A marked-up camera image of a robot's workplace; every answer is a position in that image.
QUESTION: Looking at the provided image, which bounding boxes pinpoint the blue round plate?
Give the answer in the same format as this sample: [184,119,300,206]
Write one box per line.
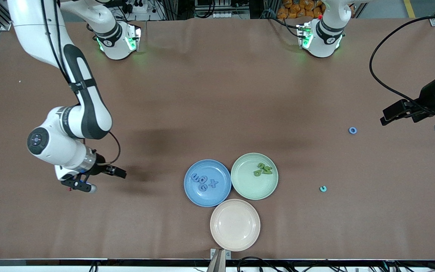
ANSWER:
[184,159,232,207]

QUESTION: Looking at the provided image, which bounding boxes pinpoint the brown table cover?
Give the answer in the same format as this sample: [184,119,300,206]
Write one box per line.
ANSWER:
[0,17,435,261]

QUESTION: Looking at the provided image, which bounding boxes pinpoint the beige round plate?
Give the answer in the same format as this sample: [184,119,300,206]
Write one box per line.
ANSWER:
[210,199,261,252]

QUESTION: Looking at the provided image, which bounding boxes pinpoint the green round plate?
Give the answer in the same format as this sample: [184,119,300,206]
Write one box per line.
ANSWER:
[231,153,279,200]

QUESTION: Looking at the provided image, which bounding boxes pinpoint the bag of orange fruit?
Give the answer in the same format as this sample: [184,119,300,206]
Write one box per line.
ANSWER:
[277,0,325,19]

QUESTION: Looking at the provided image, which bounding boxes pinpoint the white power strip with plugs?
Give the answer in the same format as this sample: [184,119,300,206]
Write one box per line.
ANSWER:
[125,0,148,14]

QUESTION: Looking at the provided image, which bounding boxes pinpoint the black equipment rack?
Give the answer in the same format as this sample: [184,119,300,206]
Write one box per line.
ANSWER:
[194,0,251,19]

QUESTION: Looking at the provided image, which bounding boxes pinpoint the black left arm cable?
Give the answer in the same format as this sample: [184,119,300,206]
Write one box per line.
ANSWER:
[369,14,435,114]

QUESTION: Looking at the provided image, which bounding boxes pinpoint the black table edge rail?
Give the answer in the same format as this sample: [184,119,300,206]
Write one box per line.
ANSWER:
[0,258,435,267]

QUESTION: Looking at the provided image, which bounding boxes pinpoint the black cable loop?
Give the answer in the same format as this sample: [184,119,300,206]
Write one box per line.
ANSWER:
[237,257,278,272]

